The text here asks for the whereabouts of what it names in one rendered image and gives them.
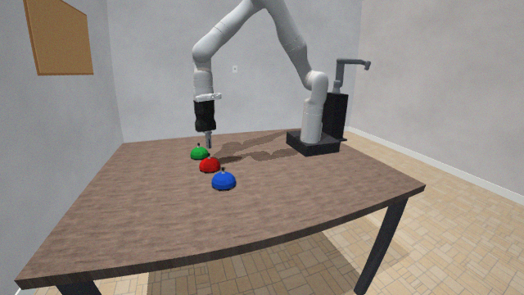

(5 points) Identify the blue bell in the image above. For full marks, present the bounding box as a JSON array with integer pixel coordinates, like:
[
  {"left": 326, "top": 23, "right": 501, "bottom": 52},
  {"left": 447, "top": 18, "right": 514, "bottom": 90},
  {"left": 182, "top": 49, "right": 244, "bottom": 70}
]
[{"left": 211, "top": 167, "right": 236, "bottom": 191}]

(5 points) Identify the green dome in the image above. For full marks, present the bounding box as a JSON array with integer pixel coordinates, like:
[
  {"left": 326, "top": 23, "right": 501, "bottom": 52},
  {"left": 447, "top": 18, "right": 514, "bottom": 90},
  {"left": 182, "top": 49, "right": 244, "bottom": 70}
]
[{"left": 190, "top": 143, "right": 208, "bottom": 161}]

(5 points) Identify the red dome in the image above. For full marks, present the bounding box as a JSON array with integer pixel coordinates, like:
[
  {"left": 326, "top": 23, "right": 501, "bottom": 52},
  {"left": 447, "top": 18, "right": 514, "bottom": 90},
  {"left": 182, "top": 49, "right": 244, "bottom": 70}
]
[{"left": 199, "top": 153, "right": 220, "bottom": 174}]

